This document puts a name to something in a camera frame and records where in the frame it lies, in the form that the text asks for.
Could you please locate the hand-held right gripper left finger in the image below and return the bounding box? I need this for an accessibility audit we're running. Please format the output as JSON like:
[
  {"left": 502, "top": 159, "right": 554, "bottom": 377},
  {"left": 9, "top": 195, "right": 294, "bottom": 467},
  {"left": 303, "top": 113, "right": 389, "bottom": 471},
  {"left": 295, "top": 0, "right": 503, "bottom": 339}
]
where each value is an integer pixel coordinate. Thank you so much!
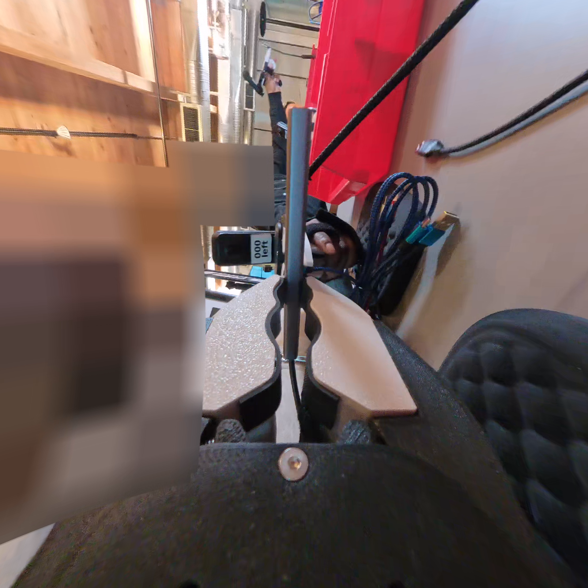
[{"left": 204, "top": 274, "right": 283, "bottom": 432}]

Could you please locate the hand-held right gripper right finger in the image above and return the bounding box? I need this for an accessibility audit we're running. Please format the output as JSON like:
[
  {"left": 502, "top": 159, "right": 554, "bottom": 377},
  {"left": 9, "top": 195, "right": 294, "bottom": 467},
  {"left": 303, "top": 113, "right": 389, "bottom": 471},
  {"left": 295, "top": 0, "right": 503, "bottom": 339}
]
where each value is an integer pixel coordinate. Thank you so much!
[{"left": 302, "top": 275, "right": 419, "bottom": 432}]

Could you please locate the grey usb hub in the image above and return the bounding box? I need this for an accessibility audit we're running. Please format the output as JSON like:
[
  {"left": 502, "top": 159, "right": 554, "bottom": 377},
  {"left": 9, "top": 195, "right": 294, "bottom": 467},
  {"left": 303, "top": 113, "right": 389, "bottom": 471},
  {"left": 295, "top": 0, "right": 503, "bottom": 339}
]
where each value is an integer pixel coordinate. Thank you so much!
[{"left": 282, "top": 107, "right": 317, "bottom": 360}]

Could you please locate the blue braided usb cable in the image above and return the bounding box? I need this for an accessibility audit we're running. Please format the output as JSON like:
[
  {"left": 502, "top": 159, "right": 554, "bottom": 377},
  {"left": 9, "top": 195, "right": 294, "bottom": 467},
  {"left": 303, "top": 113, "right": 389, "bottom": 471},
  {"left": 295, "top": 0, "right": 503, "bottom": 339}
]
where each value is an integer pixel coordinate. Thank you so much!
[{"left": 305, "top": 172, "right": 461, "bottom": 320}]

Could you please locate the black usb hub cable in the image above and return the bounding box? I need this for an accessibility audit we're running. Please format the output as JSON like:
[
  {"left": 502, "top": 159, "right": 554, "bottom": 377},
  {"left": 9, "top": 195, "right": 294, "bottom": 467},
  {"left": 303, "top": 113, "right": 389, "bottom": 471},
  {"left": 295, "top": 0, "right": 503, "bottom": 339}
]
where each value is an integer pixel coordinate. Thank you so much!
[{"left": 287, "top": 69, "right": 588, "bottom": 442}]

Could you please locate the red plastic bin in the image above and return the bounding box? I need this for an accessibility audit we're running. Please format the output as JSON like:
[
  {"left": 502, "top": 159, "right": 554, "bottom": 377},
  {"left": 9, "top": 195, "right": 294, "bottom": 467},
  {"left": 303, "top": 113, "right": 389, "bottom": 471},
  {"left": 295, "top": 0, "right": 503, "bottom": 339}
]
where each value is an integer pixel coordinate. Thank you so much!
[{"left": 305, "top": 0, "right": 425, "bottom": 205}]

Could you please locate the person's left hand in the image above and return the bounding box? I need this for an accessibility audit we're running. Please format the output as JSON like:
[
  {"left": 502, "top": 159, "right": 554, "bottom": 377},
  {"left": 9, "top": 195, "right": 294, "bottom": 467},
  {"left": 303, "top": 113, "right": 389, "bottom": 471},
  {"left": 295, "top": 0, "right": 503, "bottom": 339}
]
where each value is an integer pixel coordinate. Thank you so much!
[{"left": 309, "top": 230, "right": 343, "bottom": 259}]

